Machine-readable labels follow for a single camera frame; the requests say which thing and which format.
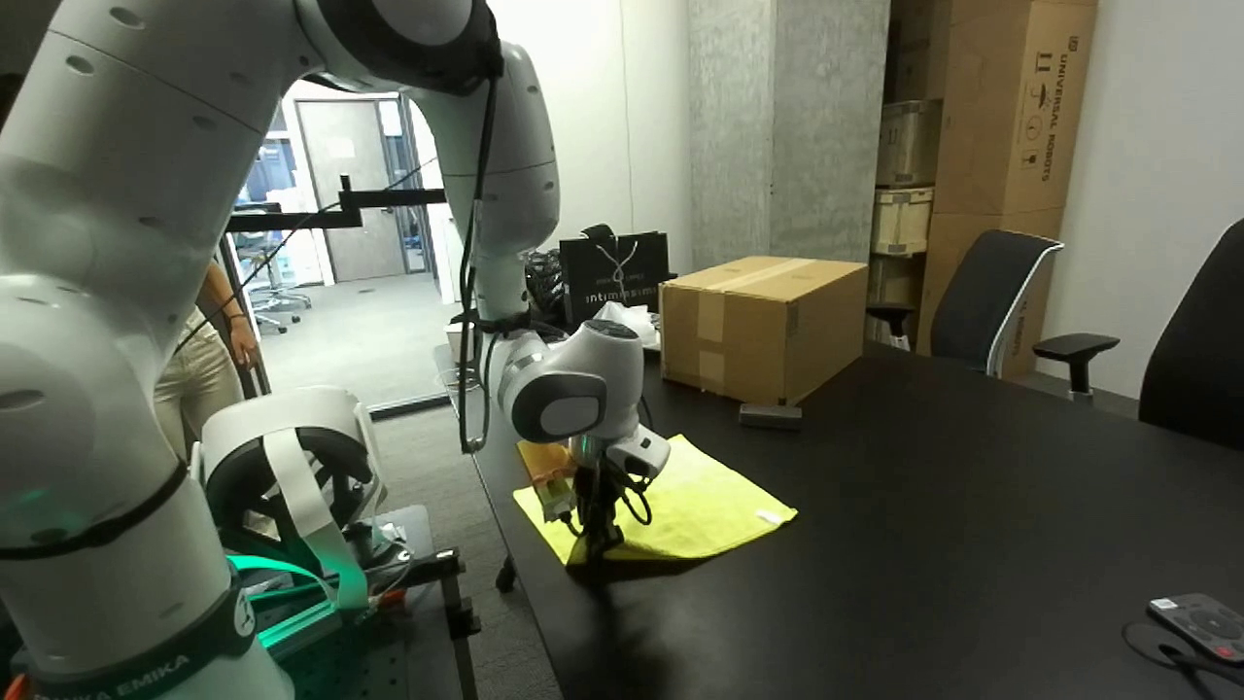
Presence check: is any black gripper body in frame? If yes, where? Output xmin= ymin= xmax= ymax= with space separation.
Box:
xmin=568 ymin=438 xmax=648 ymax=565

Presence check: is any yellow towel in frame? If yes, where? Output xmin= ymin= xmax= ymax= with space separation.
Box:
xmin=509 ymin=434 xmax=795 ymax=566

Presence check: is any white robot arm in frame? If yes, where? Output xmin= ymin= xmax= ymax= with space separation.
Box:
xmin=0 ymin=0 xmax=655 ymax=700

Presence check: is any grey remote control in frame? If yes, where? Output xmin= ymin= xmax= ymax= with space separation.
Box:
xmin=734 ymin=403 xmax=804 ymax=433

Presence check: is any cardboard box on table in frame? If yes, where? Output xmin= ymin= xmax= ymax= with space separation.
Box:
xmin=655 ymin=255 xmax=867 ymax=403

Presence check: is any person in background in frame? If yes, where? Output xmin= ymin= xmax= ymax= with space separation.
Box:
xmin=154 ymin=260 xmax=259 ymax=460

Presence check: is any black office chair near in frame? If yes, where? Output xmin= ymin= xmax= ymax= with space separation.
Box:
xmin=930 ymin=231 xmax=1121 ymax=400

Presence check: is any black office chair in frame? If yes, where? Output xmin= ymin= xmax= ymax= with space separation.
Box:
xmin=1140 ymin=223 xmax=1244 ymax=448
xmin=930 ymin=231 xmax=1121 ymax=400

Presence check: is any tall cardboard box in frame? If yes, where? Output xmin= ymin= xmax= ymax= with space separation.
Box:
xmin=917 ymin=0 xmax=1097 ymax=349

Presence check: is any tablet touch panel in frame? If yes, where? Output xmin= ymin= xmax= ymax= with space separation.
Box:
xmin=1145 ymin=594 xmax=1244 ymax=665

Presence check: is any black camera on stand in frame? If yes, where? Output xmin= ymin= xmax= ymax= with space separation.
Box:
xmin=224 ymin=174 xmax=448 ymax=232

